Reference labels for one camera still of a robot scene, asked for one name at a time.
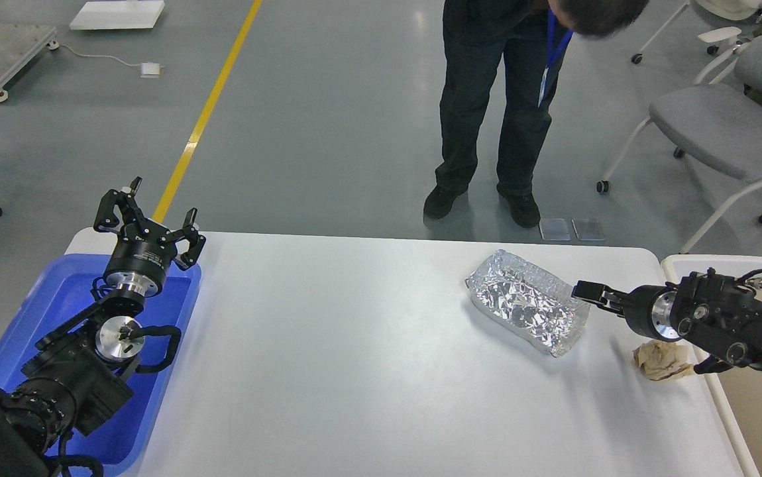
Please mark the white flat board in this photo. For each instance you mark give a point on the white flat board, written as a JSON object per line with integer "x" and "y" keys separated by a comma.
{"x": 117, "y": 15}

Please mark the floor metal plate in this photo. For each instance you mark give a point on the floor metal plate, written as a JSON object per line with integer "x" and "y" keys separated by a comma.
{"x": 555, "y": 229}
{"x": 588, "y": 229}

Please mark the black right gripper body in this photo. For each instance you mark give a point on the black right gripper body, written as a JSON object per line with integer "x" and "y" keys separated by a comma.
{"x": 647, "y": 312}

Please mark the blue plastic bin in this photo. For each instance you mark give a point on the blue plastic bin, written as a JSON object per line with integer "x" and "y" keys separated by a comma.
{"x": 62, "y": 290}

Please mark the left floor metal plate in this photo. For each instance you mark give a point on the left floor metal plate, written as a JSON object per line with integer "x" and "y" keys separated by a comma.
{"x": 555, "y": 229}

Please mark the aluminium foil tray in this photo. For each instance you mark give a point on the aluminium foil tray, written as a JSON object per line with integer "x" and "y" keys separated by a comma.
{"x": 528, "y": 301}

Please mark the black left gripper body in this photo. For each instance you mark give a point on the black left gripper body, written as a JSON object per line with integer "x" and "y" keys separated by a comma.
{"x": 140, "y": 261}

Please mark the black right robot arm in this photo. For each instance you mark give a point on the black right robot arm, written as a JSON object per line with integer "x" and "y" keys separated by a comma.
{"x": 719, "y": 314}

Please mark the right floor metal plate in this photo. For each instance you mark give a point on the right floor metal plate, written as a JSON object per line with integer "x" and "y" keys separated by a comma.
{"x": 588, "y": 229}

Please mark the person in dark clothes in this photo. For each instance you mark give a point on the person in dark clothes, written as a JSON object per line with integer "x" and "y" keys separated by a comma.
{"x": 529, "y": 40}

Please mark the grey chair white frame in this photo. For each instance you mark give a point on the grey chair white frame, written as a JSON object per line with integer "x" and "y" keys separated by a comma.
{"x": 716, "y": 124}

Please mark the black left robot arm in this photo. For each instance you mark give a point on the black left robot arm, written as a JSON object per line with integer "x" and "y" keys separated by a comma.
{"x": 80, "y": 376}

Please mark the crumpled brown paper ball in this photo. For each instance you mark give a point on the crumpled brown paper ball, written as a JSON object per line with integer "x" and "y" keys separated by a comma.
{"x": 660, "y": 361}

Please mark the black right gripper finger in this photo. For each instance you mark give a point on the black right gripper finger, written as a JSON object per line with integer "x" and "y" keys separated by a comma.
{"x": 616, "y": 308}
{"x": 598, "y": 294}

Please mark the white plastic bin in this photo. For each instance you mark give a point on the white plastic bin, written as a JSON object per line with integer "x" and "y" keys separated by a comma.
{"x": 759, "y": 411}

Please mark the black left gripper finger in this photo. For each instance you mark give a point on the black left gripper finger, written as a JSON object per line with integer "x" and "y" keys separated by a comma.
{"x": 119, "y": 213}
{"x": 186, "y": 244}

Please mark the white power adapter with cable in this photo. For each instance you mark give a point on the white power adapter with cable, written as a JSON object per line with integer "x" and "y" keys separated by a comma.
{"x": 146, "y": 70}

